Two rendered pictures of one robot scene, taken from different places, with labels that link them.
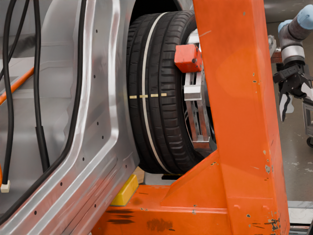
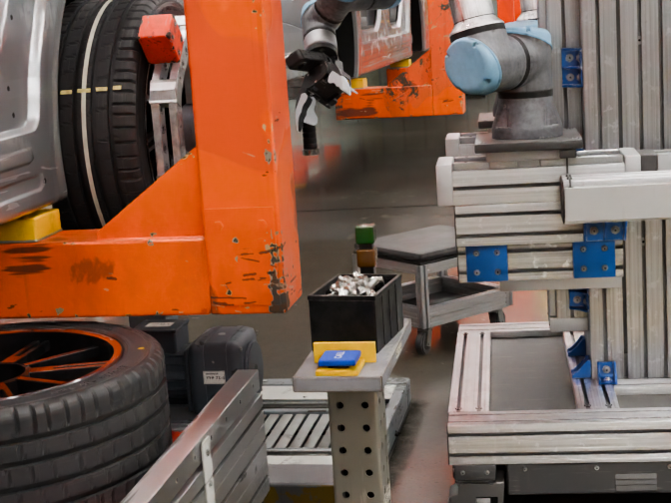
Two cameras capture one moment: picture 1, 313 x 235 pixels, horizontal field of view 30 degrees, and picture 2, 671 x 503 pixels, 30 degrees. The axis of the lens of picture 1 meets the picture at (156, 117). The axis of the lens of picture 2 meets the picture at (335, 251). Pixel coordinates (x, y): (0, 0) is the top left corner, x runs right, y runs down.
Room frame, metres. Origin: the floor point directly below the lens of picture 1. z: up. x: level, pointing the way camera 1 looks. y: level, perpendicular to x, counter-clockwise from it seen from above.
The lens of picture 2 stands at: (-0.91, 0.16, 1.12)
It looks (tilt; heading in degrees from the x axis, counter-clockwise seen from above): 11 degrees down; 347
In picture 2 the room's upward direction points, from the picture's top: 4 degrees counter-clockwise
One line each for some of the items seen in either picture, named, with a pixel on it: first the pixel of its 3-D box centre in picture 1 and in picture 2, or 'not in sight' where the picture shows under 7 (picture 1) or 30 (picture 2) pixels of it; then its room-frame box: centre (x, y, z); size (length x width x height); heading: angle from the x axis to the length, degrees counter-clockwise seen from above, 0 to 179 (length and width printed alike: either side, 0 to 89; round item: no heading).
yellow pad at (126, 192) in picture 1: (113, 189); (19, 226); (1.82, 0.20, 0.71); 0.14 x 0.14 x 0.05; 65
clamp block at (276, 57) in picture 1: (271, 55); (294, 86); (2.24, -0.51, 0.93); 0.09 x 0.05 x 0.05; 65
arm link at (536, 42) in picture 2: not in sight; (522, 58); (1.61, -0.87, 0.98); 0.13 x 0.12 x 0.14; 122
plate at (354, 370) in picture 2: not in sight; (340, 367); (1.30, -0.36, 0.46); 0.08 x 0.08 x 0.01; 65
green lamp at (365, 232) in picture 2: not in sight; (365, 234); (1.63, -0.51, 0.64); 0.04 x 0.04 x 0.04; 65
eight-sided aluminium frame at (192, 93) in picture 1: (215, 91); (201, 127); (2.17, -0.25, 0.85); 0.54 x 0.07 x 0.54; 155
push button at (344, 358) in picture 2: not in sight; (339, 360); (1.30, -0.36, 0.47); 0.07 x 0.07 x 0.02; 65
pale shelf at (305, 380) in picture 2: not in sight; (355, 351); (1.45, -0.43, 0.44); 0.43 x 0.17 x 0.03; 155
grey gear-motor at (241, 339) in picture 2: not in sight; (171, 397); (1.90, -0.09, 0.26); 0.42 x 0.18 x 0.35; 65
